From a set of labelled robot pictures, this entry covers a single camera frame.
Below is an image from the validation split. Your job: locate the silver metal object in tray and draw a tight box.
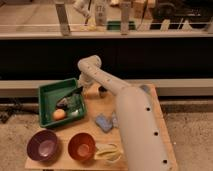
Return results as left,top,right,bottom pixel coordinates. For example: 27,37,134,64
69,109,80,117

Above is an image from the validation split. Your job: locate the grey crumpled cloth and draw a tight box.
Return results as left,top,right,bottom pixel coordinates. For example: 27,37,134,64
111,112,118,128

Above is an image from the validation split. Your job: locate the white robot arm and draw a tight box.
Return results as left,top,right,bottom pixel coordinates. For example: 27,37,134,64
77,55,171,171

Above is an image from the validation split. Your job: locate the small dark cup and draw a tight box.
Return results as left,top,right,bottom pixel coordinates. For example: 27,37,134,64
98,86,108,98

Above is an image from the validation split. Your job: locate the green plastic tray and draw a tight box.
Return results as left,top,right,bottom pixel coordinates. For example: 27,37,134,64
38,78,86,128

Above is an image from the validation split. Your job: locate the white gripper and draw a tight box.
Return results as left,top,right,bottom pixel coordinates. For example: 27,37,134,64
71,73,94,95

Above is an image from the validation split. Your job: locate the yellow banana peel toy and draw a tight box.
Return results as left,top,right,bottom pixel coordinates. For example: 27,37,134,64
94,143,122,163

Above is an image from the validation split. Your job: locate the orange bowl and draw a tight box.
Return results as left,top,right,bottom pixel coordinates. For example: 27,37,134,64
68,133,96,162

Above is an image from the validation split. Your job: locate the blue cup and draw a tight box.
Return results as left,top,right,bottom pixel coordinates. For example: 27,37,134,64
140,85,150,94

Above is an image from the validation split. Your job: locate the purple bowl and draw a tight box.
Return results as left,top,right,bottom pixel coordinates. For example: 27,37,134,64
26,130,59,162

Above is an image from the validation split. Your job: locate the wooden table board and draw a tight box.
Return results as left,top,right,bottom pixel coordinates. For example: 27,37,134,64
25,84,178,171

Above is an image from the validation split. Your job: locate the orange fruit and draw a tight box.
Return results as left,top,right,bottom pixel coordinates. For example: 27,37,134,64
53,109,66,121

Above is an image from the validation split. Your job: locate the blue sponge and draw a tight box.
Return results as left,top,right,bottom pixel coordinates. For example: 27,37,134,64
95,114,113,133

